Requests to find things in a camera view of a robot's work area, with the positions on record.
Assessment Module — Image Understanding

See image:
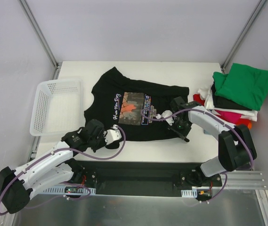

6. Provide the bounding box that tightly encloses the black graphic t-shirt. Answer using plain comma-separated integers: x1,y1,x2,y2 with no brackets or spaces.
84,67,189,141

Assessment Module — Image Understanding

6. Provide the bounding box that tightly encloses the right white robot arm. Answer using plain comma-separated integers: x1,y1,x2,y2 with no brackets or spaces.
162,97,257,187

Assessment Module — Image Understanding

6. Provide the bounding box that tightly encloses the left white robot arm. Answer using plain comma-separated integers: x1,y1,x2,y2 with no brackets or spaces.
0,119,126,216

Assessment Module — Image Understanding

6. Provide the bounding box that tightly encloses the light blue folded t-shirt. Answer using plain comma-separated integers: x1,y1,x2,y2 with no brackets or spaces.
203,129,212,136

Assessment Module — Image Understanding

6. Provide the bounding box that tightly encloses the white folded t-shirt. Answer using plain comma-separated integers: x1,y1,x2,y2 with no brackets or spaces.
193,87,258,124

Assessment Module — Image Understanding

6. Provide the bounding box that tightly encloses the white plastic basket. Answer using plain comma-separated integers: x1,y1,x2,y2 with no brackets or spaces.
30,79,84,137

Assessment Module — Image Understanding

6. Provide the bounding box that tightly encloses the black folded t-shirt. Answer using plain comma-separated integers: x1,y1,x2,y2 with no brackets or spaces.
211,83,251,111

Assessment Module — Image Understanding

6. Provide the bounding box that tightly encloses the magenta folded t-shirt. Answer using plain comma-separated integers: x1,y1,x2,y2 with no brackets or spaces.
216,110,242,124

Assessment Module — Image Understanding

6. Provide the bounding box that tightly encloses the orange folded t-shirt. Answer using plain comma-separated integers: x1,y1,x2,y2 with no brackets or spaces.
247,121,252,129

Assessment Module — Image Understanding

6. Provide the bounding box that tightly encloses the green folded t-shirt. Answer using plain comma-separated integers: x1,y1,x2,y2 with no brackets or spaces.
213,63,268,111

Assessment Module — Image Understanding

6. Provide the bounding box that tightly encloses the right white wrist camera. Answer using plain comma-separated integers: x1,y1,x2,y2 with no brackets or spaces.
155,110,174,126

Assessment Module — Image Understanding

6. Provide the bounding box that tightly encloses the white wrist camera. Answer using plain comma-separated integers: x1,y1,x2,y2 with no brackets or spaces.
155,110,174,126
104,125,122,145

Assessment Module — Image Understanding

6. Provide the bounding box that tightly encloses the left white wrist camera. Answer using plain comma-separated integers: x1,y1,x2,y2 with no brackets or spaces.
104,125,122,145

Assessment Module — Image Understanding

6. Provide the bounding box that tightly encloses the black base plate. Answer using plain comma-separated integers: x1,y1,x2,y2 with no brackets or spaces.
66,159,222,197

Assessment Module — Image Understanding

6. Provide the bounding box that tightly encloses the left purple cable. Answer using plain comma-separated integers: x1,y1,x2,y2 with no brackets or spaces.
0,124,126,216

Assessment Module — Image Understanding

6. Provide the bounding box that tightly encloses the left slotted cable duct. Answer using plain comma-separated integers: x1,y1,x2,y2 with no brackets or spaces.
40,185,96,195

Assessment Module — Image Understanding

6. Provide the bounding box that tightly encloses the slotted cable duct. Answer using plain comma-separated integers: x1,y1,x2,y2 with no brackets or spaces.
40,185,96,195
181,189,198,198

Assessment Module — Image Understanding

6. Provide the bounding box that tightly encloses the right slotted cable duct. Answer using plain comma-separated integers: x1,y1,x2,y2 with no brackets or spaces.
181,189,198,198

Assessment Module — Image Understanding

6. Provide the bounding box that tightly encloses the aluminium rail frame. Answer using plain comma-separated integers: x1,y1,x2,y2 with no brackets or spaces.
30,143,268,190

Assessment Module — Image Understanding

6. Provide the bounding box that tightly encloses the left aluminium corner post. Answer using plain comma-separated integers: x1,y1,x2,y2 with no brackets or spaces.
18,0,62,80

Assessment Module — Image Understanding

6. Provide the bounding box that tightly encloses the aluminium corner post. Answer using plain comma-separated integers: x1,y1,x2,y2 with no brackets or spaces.
220,0,268,73
18,0,62,80

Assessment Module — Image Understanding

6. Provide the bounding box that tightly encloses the right aluminium corner post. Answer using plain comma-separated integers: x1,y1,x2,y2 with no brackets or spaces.
220,0,268,73

